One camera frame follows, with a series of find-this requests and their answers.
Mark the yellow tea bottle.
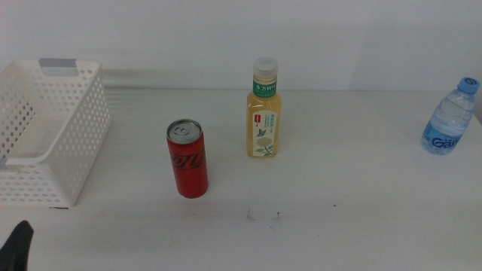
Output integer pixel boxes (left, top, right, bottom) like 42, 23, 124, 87
246, 56, 282, 159

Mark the white perforated plastic basket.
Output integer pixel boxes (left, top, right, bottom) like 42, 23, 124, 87
0, 58, 112, 209

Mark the water bottle with blue cap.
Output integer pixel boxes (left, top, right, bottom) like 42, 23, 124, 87
420, 77, 481, 156

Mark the red soda can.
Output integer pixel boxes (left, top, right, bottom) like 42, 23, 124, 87
166, 118, 209, 199

